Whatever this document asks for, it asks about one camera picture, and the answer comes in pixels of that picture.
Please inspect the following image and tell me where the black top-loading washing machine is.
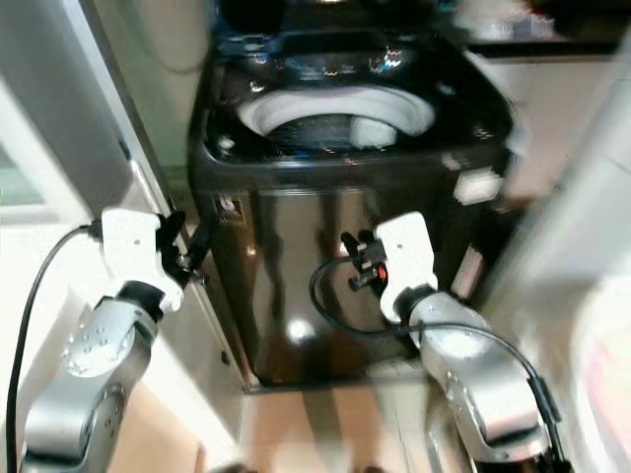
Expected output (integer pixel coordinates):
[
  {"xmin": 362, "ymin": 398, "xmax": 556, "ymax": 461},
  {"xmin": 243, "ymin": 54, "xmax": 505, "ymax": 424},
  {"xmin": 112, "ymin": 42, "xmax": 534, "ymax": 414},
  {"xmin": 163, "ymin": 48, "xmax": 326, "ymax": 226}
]
[{"xmin": 187, "ymin": 0, "xmax": 520, "ymax": 387}]

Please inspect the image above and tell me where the white label sticker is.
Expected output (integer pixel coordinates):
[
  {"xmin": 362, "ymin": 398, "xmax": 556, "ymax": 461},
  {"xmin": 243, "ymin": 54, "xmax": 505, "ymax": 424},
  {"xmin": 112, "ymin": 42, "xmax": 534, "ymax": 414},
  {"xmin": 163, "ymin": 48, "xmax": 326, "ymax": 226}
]
[{"xmin": 456, "ymin": 168, "xmax": 505, "ymax": 207}]

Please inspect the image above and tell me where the glass window pane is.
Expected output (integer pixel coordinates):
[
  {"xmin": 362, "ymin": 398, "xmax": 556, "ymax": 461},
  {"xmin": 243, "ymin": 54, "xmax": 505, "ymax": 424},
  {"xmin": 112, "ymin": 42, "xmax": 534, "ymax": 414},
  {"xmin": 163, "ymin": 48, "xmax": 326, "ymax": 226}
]
[{"xmin": 0, "ymin": 146, "xmax": 35, "ymax": 209}]

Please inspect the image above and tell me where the open dark washer lid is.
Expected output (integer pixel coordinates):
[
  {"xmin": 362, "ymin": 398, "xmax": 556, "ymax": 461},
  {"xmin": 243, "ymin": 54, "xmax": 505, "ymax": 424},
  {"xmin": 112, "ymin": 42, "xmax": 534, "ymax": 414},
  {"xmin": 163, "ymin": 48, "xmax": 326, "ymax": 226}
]
[{"xmin": 215, "ymin": 0, "xmax": 450, "ymax": 56}]

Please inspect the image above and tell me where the dark countertop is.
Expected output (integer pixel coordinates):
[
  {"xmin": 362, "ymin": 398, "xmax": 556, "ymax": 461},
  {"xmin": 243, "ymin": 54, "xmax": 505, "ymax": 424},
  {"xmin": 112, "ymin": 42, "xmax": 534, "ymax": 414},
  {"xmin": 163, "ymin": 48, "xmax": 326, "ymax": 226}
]
[{"xmin": 461, "ymin": 0, "xmax": 631, "ymax": 58}]

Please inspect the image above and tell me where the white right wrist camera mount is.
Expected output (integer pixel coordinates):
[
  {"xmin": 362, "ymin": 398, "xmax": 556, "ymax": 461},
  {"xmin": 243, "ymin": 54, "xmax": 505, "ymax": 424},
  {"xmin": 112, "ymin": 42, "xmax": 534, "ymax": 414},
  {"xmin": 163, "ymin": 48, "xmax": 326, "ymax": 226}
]
[{"xmin": 374, "ymin": 211, "xmax": 439, "ymax": 325}]

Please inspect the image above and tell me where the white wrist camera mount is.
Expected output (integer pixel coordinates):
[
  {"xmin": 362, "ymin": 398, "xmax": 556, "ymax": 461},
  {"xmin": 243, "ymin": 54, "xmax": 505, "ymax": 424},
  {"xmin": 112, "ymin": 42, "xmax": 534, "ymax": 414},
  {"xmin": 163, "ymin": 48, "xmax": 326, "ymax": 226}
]
[
  {"xmin": 374, "ymin": 211, "xmax": 439, "ymax": 325},
  {"xmin": 101, "ymin": 207, "xmax": 184, "ymax": 315}
]

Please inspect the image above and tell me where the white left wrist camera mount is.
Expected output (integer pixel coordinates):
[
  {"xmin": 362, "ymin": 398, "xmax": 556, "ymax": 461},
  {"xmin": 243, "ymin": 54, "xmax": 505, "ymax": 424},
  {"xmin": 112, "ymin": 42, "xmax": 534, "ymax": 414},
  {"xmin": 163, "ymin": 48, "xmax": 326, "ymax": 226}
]
[{"xmin": 101, "ymin": 207, "xmax": 184, "ymax": 315}]

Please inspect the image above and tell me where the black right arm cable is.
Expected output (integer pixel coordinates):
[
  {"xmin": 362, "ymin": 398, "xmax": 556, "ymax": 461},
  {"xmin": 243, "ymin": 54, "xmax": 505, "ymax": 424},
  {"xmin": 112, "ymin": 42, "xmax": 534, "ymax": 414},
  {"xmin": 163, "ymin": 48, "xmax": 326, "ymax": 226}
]
[{"xmin": 308, "ymin": 254, "xmax": 570, "ymax": 466}]

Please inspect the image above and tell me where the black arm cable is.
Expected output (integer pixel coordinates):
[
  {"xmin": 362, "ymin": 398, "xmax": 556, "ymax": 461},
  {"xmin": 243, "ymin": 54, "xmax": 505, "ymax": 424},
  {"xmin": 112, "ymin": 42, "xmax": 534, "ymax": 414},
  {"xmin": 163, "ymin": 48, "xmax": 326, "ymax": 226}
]
[
  {"xmin": 308, "ymin": 254, "xmax": 570, "ymax": 466},
  {"xmin": 6, "ymin": 224, "xmax": 105, "ymax": 473}
]

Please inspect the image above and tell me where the grey door frame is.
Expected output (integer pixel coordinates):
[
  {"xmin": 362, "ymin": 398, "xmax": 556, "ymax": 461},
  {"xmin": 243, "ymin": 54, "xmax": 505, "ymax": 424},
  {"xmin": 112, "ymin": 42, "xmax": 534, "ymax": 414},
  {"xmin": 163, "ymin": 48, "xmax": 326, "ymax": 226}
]
[{"xmin": 0, "ymin": 0, "xmax": 165, "ymax": 220}]

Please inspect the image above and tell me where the white washer drum ring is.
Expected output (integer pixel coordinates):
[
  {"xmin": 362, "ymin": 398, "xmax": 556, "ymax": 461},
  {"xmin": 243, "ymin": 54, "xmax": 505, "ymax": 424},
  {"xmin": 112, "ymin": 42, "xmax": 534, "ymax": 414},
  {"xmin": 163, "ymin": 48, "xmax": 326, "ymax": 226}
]
[{"xmin": 237, "ymin": 86, "xmax": 438, "ymax": 155}]

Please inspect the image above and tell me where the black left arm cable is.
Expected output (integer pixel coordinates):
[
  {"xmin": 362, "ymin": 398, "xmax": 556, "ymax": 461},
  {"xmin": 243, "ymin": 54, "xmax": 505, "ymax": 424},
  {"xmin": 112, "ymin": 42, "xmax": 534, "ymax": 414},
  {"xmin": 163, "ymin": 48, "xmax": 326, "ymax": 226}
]
[{"xmin": 6, "ymin": 224, "xmax": 105, "ymax": 473}]

